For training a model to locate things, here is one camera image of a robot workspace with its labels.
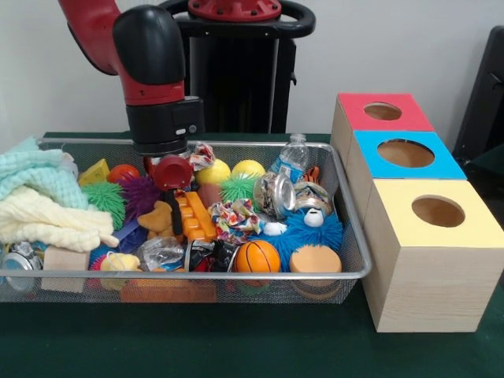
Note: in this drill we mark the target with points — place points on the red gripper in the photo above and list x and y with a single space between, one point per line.
173 173

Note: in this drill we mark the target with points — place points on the brown plush bear toy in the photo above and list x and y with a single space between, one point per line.
155 218

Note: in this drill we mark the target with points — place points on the cream waffle cloth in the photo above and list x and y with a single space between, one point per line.
47 224

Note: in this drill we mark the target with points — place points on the mint green waffle cloth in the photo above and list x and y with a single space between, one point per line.
39 169

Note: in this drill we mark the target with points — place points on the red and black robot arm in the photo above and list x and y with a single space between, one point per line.
149 47

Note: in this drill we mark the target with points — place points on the shallow clear mesh bin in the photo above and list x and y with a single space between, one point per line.
275 293

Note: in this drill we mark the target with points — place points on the wooden box with three holes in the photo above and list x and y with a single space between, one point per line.
433 291

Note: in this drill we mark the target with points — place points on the orange plastic building block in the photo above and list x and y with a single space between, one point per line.
199 216

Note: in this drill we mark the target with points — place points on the purple spiky ball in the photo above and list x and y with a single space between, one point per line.
139 197

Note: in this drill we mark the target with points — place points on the orange toy basketball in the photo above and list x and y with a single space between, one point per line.
256 256

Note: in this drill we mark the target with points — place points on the crushed drink can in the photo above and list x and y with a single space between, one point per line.
279 195

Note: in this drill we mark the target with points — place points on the blue fuzzy monster toy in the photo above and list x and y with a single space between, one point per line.
315 236

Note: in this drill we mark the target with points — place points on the tan round foam disc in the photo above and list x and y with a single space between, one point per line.
315 258

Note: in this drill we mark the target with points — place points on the dark green table cloth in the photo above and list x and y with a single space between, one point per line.
236 346
490 169

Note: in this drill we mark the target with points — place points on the black chair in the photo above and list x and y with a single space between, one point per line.
484 98

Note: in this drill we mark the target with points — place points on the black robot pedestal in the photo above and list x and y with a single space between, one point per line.
244 78

